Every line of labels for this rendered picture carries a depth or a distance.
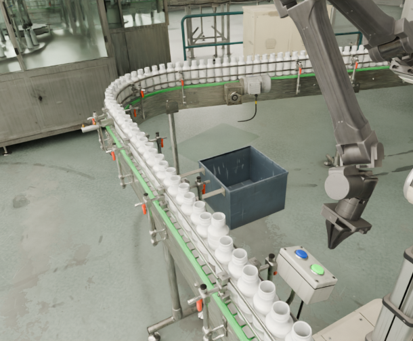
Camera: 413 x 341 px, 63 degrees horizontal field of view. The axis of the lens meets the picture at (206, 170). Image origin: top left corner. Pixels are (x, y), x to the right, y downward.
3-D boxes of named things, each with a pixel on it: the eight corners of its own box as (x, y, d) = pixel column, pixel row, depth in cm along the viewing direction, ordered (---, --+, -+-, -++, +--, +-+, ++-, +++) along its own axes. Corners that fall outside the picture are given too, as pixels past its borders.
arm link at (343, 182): (384, 141, 74) (346, 145, 81) (355, 140, 67) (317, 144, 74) (386, 196, 74) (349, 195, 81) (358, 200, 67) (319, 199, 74)
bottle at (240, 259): (233, 308, 90) (233, 265, 81) (225, 290, 95) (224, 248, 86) (254, 301, 92) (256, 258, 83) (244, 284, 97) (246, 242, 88)
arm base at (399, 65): (418, 78, 94) (443, 35, 91) (404, 67, 90) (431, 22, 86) (390, 70, 101) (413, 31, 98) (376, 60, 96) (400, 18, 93)
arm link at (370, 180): (385, 176, 75) (363, 164, 79) (369, 177, 71) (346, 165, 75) (372, 203, 77) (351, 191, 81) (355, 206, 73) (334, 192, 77)
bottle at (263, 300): (277, 342, 82) (282, 298, 73) (252, 342, 82) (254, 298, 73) (274, 319, 87) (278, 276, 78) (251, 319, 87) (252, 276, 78)
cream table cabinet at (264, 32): (305, 78, 571) (313, 1, 509) (321, 90, 519) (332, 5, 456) (241, 84, 559) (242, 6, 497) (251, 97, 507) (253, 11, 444)
